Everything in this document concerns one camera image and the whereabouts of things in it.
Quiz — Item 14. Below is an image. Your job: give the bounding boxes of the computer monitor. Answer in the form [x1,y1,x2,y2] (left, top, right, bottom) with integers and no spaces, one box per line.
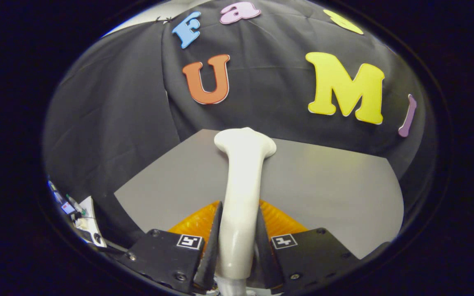
[47,178,77,216]

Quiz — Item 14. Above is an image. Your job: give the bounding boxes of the black backdrop cloth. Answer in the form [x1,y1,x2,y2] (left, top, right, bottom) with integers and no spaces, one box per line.
[42,0,431,247]

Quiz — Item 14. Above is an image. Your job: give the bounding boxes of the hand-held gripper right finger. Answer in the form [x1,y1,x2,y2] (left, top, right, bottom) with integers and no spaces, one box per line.
[256,199,361,294]

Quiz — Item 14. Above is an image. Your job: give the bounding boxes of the white garment steamer with hose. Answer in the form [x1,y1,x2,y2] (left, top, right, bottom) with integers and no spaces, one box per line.
[214,127,277,296]

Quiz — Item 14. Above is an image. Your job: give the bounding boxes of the white desk device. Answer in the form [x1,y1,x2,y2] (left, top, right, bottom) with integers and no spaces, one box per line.
[74,196,108,248]

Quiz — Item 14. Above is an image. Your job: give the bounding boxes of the grey drawer cabinet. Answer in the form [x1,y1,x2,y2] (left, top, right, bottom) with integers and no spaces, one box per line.
[114,129,405,260]

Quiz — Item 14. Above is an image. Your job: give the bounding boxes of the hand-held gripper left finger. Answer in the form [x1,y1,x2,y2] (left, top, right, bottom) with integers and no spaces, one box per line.
[118,201,224,294]

